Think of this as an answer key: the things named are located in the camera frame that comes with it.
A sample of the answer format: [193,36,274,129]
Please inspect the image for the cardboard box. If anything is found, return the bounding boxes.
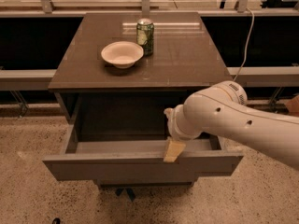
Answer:
[285,95,299,117]

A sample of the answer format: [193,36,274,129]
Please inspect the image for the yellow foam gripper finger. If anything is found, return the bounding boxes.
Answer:
[164,137,186,163]

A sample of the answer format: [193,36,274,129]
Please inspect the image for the white cable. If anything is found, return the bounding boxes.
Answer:
[233,7,256,82]

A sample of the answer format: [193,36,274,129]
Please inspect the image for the grey drawer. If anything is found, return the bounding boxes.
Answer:
[93,180,194,189]
[43,101,243,183]

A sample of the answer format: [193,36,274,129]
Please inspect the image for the grey middle drawer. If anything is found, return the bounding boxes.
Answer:
[93,180,194,189]

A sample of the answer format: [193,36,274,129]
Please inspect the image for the white paper bowl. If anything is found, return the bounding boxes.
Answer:
[101,41,144,69]

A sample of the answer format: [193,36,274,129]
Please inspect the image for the green soda can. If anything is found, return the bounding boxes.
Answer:
[136,18,154,56]

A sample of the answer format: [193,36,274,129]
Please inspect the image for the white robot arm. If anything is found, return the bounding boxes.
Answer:
[164,81,299,170]

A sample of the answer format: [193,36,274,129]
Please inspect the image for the dark grey drawer cabinet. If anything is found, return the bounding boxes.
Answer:
[47,11,236,191]

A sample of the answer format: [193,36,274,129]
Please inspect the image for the grey top drawer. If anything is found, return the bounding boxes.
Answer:
[43,101,243,183]

